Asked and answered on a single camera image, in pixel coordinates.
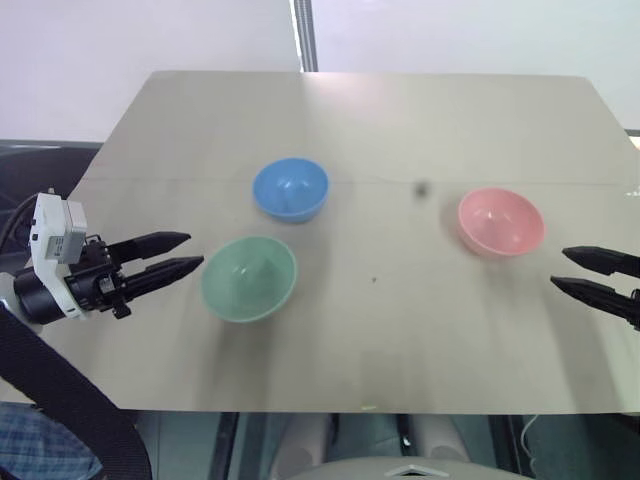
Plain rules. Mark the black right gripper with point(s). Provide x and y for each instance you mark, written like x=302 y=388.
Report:
x=636 y=297

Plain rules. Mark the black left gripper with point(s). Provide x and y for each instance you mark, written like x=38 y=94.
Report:
x=95 y=280

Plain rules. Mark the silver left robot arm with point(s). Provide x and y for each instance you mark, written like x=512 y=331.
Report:
x=35 y=297

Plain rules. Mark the green plastic bowl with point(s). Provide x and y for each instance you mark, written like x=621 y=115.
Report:
x=247 y=280

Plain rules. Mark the pink-red plastic bowl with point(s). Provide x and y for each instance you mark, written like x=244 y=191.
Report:
x=500 y=222

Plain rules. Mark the blue plastic bowl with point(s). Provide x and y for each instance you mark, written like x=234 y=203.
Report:
x=292 y=192

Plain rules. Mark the dark grey bulky object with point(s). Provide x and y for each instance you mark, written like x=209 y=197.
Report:
x=30 y=170

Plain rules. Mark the blue plaid cloth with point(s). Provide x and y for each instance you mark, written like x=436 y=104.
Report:
x=45 y=445

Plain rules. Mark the beige rounded cylinder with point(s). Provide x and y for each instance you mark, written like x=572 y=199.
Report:
x=442 y=432
x=307 y=435

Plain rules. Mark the silver robot torso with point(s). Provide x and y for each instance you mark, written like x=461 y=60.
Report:
x=400 y=471

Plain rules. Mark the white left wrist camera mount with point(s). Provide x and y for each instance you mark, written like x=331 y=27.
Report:
x=47 y=235

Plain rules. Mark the grey metal window post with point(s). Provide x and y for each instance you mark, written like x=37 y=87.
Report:
x=305 y=35

